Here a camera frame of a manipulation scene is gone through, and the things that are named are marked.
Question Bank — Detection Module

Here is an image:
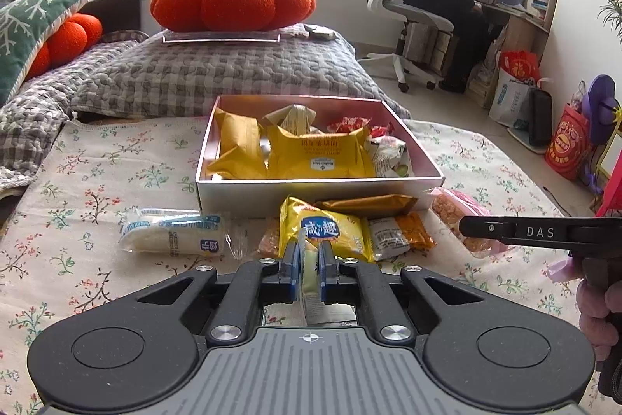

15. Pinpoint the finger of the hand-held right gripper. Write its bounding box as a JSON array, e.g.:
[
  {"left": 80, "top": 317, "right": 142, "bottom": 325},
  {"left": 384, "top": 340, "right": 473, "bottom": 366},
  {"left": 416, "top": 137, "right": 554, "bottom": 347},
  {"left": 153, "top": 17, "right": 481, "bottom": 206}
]
[{"left": 459, "top": 215, "right": 513, "bottom": 245}]

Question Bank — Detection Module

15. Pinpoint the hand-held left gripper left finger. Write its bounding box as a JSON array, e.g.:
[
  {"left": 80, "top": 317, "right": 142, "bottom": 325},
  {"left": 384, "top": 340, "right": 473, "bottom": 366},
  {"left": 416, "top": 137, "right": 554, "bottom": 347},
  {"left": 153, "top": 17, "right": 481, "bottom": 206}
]
[{"left": 117, "top": 242, "right": 299, "bottom": 348}]

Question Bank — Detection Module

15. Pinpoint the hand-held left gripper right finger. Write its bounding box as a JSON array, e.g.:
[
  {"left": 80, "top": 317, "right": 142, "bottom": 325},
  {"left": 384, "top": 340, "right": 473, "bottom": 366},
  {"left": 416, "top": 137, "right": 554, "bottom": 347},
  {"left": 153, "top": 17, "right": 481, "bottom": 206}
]
[{"left": 318, "top": 242, "right": 506, "bottom": 348}]

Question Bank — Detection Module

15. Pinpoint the small pale green snack packet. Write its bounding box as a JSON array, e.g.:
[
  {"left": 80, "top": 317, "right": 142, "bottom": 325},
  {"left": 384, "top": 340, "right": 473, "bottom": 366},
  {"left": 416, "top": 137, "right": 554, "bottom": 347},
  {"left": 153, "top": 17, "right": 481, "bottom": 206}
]
[{"left": 296, "top": 237, "right": 326, "bottom": 326}]

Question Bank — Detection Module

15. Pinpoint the pink snack packet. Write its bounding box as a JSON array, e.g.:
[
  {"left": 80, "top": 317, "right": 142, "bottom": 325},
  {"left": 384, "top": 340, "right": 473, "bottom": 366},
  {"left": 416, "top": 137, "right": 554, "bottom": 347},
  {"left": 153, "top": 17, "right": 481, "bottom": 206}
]
[{"left": 430, "top": 187, "right": 503, "bottom": 256}]

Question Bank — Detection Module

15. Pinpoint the small brown snack packet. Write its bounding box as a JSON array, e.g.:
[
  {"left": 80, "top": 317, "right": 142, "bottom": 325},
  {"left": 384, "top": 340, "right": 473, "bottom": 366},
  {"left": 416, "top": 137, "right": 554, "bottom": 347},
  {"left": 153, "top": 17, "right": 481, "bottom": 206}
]
[{"left": 255, "top": 218, "right": 283, "bottom": 257}]

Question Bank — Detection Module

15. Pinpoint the yellow blue label snack packet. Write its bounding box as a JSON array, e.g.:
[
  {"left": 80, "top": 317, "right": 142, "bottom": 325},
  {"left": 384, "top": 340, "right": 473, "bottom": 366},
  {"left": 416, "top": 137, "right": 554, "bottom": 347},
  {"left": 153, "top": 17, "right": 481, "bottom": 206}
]
[{"left": 279, "top": 195, "right": 375, "bottom": 263}]

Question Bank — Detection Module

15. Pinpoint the pink lined silver box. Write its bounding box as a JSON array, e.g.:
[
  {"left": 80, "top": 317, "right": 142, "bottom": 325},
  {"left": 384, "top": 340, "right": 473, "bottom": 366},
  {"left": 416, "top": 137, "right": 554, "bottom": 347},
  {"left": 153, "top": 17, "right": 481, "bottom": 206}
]
[{"left": 196, "top": 94, "right": 445, "bottom": 217}]

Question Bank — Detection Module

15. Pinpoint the golden brown bar packet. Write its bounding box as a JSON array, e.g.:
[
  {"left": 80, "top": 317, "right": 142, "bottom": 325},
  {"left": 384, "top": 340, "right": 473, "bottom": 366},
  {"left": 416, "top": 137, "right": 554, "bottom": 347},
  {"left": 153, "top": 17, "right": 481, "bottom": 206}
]
[{"left": 316, "top": 194, "right": 419, "bottom": 219}]

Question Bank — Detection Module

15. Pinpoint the orange white snack packet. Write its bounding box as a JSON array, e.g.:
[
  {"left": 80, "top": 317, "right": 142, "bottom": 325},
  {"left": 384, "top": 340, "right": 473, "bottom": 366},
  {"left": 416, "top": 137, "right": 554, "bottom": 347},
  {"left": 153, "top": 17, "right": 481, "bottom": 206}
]
[{"left": 367, "top": 212, "right": 437, "bottom": 261}]

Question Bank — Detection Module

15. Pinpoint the yellow brown print snack packet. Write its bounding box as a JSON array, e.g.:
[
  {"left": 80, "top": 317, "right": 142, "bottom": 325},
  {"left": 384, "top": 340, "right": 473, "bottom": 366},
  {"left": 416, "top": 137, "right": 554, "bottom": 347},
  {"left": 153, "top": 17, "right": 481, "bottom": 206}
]
[{"left": 265, "top": 123, "right": 377, "bottom": 180}]

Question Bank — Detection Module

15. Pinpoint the white green printed snack packet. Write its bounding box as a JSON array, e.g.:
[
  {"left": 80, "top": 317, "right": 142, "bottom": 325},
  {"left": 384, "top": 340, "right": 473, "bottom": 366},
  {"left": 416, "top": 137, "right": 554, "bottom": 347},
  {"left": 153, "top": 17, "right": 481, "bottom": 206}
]
[{"left": 367, "top": 135, "right": 414, "bottom": 179}]

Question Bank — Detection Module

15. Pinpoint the white blue snack packet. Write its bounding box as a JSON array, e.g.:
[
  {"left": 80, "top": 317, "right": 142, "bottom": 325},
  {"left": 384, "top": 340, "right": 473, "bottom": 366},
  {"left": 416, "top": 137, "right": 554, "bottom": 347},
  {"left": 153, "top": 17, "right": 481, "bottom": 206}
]
[{"left": 119, "top": 208, "right": 248, "bottom": 259}]

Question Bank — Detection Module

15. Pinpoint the plain yellow snack packet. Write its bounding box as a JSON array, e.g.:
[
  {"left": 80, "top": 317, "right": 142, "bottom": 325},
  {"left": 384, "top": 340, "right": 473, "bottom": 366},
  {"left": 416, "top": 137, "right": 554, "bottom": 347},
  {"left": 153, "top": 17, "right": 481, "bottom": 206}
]
[{"left": 206, "top": 108, "right": 268, "bottom": 180}]

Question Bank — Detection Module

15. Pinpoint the beige printed snack packet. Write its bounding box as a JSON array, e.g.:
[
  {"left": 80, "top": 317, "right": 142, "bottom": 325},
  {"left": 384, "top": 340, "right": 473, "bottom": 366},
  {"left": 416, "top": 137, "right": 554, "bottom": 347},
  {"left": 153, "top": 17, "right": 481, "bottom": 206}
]
[{"left": 262, "top": 104, "right": 316, "bottom": 136}]

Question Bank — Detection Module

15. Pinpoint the person's right hand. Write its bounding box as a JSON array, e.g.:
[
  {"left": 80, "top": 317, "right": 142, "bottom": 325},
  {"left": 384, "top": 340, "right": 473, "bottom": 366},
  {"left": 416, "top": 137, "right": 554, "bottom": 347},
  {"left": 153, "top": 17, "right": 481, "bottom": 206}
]
[{"left": 549, "top": 257, "right": 619, "bottom": 362}]

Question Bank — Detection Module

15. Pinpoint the yellow framed board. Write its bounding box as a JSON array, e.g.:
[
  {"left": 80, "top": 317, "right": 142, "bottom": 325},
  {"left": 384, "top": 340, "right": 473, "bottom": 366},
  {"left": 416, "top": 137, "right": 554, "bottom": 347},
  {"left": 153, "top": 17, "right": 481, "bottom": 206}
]
[{"left": 595, "top": 104, "right": 622, "bottom": 182}]

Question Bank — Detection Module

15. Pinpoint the red paper bag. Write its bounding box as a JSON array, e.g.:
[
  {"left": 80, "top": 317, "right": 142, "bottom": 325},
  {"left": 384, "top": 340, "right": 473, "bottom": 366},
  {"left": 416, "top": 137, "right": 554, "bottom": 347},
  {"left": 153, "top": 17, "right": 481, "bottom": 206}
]
[{"left": 544, "top": 103, "right": 596, "bottom": 181}]

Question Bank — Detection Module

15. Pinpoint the white shopping bag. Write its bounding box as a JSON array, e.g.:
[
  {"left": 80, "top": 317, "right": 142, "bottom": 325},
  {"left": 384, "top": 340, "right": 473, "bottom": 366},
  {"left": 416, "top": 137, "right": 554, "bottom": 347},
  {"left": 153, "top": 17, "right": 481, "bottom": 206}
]
[{"left": 488, "top": 67, "right": 535, "bottom": 128}]

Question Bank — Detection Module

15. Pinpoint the purple toy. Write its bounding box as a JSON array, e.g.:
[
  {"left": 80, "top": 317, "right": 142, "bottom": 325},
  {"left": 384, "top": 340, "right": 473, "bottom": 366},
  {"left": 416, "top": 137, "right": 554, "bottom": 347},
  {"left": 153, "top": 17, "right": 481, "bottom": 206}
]
[{"left": 580, "top": 74, "right": 620, "bottom": 197}]

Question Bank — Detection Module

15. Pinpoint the red gift bag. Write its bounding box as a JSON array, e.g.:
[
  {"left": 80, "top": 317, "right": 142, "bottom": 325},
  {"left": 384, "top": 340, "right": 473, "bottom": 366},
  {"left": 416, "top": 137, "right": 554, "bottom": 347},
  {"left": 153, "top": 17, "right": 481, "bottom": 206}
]
[{"left": 500, "top": 50, "right": 541, "bottom": 82}]

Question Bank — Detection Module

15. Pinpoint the wooden desk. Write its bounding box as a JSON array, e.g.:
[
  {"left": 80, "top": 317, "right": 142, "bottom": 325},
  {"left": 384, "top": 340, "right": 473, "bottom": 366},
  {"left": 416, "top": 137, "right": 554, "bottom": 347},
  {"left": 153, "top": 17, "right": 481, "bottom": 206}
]
[{"left": 473, "top": 0, "right": 564, "bottom": 61}]

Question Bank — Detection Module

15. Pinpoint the floral tablecloth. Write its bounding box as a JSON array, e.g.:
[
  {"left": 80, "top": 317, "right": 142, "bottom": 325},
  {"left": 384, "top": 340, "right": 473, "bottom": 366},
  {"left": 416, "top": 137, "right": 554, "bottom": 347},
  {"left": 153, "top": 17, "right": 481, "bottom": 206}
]
[{"left": 0, "top": 116, "right": 608, "bottom": 411}]

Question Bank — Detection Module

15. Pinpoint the grey checked blanket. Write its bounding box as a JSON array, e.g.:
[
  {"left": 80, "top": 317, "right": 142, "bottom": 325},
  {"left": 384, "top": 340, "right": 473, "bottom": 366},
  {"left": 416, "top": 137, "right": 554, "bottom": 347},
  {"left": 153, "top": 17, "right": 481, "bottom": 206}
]
[{"left": 0, "top": 23, "right": 411, "bottom": 197}]

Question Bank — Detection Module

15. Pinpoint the green potted plant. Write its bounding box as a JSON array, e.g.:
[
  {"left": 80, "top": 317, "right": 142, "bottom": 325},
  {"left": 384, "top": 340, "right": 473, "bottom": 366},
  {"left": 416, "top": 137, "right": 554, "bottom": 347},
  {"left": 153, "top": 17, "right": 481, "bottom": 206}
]
[{"left": 598, "top": 0, "right": 622, "bottom": 46}]

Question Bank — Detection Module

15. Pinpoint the crumpled grey packet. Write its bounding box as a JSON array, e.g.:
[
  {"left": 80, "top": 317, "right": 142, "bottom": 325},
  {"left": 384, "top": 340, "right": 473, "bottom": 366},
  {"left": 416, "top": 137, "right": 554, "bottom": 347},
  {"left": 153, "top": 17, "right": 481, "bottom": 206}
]
[{"left": 304, "top": 25, "right": 339, "bottom": 41}]

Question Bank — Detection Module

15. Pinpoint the clear plastic sheet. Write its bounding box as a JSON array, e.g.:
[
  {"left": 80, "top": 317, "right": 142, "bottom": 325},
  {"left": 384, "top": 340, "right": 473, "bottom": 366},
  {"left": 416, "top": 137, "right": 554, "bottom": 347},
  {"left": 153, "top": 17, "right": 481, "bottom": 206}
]
[{"left": 162, "top": 30, "right": 281, "bottom": 46}]

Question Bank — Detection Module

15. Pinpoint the white office chair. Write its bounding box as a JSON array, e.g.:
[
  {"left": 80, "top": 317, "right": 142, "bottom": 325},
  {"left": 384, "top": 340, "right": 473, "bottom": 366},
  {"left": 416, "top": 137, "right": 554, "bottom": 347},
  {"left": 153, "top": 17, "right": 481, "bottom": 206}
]
[{"left": 357, "top": 0, "right": 455, "bottom": 94}]

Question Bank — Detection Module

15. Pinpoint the large orange pumpkin cushion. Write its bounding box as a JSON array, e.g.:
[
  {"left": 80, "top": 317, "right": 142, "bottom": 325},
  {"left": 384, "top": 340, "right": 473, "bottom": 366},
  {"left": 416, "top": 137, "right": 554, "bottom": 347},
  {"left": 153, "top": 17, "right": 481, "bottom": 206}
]
[{"left": 150, "top": 0, "right": 316, "bottom": 33}]

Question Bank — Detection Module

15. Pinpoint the grey sofa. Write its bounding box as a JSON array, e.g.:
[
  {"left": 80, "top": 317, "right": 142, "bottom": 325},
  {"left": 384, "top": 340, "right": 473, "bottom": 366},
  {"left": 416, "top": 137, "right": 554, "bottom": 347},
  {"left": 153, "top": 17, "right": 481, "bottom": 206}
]
[{"left": 80, "top": 0, "right": 156, "bottom": 35}]

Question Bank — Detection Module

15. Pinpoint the small orange pumpkin cushion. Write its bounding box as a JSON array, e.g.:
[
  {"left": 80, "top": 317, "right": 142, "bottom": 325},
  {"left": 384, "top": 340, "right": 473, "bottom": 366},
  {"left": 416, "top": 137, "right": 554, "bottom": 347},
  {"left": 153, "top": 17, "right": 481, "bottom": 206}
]
[{"left": 24, "top": 13, "right": 104, "bottom": 80}]

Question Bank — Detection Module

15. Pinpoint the green snowflake pillow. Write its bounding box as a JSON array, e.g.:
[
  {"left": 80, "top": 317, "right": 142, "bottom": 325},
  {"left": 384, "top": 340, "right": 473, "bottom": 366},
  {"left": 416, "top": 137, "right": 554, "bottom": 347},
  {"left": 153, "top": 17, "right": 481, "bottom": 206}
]
[{"left": 0, "top": 0, "right": 101, "bottom": 105}]

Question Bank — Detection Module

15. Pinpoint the black cable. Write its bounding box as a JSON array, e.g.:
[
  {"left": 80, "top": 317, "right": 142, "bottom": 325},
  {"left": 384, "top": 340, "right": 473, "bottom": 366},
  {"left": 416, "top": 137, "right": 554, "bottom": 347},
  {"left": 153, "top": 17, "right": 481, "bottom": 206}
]
[{"left": 542, "top": 186, "right": 569, "bottom": 216}]

